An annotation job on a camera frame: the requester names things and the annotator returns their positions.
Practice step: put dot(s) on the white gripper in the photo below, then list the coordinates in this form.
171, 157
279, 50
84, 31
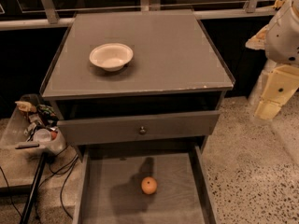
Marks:
282, 36

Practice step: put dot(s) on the grey open middle drawer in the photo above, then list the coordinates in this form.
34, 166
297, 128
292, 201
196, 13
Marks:
110, 190

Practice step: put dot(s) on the black stand leg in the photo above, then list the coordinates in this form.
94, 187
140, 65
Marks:
26, 213

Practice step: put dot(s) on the crumpled snack bag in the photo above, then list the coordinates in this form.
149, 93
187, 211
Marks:
47, 113

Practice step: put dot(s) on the grey top drawer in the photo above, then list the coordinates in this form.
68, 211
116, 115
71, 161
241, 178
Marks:
122, 129

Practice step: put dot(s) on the white paper bowl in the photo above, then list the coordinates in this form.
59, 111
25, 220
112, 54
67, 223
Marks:
111, 57

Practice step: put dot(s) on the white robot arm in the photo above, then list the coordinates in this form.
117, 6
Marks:
280, 41

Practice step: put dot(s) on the yellow clamp on railing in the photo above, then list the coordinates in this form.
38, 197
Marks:
278, 4

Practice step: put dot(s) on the orange fruit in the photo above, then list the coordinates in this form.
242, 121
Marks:
149, 185

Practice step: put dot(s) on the round metal drawer knob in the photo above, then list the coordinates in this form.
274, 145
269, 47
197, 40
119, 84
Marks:
142, 130

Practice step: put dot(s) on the grey drawer cabinet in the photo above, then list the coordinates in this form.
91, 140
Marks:
175, 68

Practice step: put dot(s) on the metal railing frame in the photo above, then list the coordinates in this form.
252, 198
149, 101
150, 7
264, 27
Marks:
35, 14

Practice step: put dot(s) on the clear plastic bin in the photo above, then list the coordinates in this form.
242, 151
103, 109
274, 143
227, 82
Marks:
29, 133

